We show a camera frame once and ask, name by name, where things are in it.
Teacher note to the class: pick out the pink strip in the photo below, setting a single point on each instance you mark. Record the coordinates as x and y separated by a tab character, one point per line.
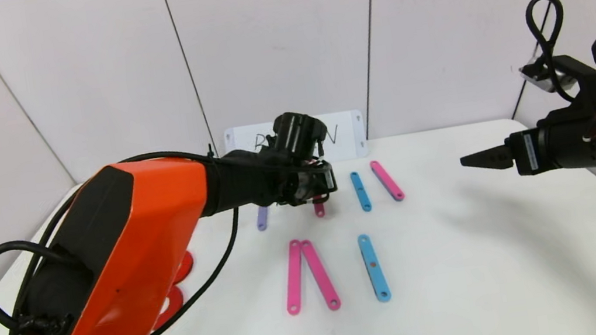
387	180
294	276
320	274
319	210

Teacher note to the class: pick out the white BRAIN word card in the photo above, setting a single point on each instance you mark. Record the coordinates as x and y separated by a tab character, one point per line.
351	145

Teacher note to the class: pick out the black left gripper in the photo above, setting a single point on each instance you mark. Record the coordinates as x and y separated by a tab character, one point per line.
320	186

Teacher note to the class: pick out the blue strip with middle hole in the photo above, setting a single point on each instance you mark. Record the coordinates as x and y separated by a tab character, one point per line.
374	267

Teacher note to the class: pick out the short purple strip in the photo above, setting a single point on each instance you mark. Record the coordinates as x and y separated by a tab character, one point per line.
262	220

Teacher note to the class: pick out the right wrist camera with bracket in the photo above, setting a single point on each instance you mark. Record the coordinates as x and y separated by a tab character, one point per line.
579	72

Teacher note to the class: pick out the short blue strip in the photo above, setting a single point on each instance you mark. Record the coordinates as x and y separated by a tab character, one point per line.
360	191

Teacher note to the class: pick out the red curved piece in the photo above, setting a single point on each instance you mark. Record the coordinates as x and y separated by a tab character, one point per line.
186	267
174	304

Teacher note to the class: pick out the orange and black left arm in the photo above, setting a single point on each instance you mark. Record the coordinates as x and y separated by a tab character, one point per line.
129	263

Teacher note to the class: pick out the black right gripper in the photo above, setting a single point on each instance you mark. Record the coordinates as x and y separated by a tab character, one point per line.
528	152

